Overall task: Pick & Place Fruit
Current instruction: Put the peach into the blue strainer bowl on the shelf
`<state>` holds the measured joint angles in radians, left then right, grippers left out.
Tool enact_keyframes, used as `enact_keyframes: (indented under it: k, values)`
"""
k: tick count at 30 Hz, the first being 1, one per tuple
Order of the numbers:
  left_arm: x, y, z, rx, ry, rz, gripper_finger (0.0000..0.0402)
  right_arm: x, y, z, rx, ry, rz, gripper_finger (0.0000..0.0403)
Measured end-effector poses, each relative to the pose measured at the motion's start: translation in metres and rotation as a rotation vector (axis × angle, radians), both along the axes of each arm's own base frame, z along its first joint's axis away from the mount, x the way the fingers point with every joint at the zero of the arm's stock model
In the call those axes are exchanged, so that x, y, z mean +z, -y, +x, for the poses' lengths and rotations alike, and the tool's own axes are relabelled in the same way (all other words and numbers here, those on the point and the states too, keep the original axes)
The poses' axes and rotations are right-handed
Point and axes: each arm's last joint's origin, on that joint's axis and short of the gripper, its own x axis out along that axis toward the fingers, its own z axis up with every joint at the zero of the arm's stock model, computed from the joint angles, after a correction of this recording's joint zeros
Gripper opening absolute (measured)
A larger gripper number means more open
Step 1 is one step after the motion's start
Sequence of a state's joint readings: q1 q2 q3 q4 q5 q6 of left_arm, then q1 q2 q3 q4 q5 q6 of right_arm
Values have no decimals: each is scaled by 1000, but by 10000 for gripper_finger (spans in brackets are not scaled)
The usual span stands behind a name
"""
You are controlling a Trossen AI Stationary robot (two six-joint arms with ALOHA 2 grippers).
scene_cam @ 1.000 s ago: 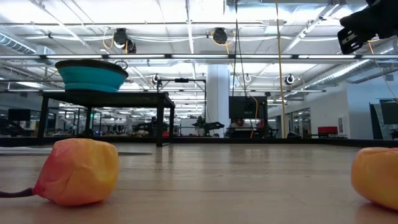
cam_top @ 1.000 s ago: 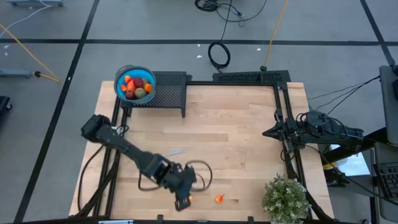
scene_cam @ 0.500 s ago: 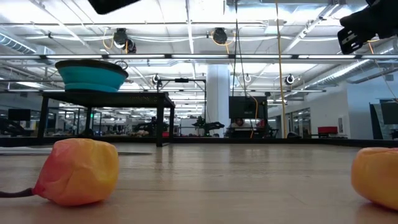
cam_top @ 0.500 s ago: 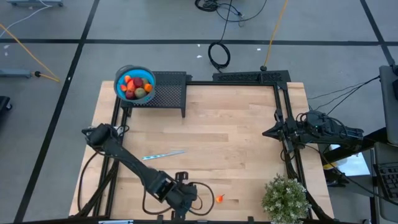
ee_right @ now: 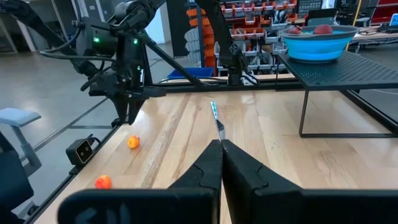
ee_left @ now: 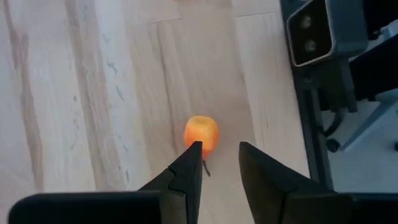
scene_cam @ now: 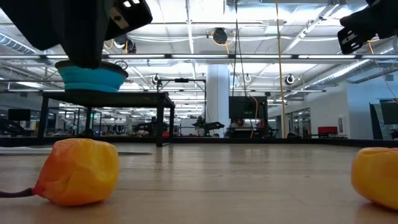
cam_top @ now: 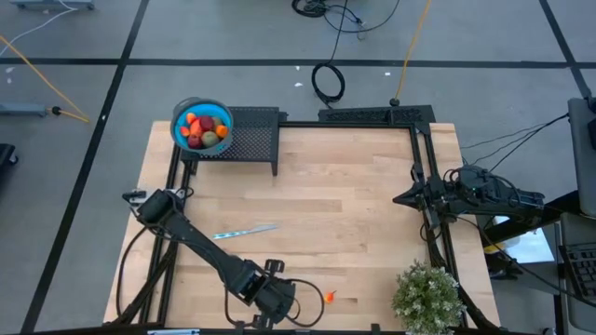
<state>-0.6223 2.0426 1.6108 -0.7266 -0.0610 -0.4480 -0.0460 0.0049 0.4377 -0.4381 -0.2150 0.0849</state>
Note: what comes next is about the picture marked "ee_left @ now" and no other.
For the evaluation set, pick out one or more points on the grey table-level camera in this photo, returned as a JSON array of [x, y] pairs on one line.
[[326, 31]]

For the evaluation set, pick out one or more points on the black office chair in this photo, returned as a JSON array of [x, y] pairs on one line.
[[379, 71]]

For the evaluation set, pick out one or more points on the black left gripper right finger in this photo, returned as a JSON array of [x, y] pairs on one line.
[[280, 193]]

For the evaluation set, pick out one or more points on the yellow orange toy pear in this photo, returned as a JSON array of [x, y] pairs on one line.
[[202, 130]]

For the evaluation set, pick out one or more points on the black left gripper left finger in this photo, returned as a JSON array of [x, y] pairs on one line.
[[183, 193]]

